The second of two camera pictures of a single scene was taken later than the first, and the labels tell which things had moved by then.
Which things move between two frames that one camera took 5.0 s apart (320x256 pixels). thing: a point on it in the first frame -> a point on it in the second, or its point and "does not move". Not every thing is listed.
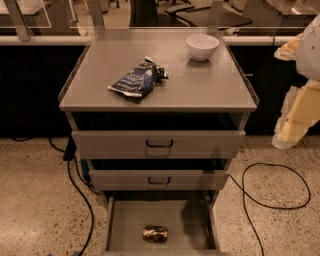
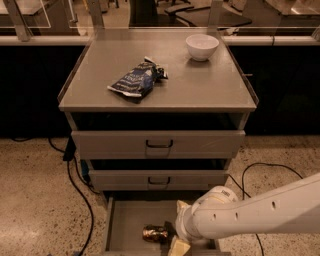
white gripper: x=309 y=55 -> x=182 y=222
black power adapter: x=70 y=150 does not move
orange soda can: x=155 y=234 does not move
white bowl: x=202 y=46 does not move
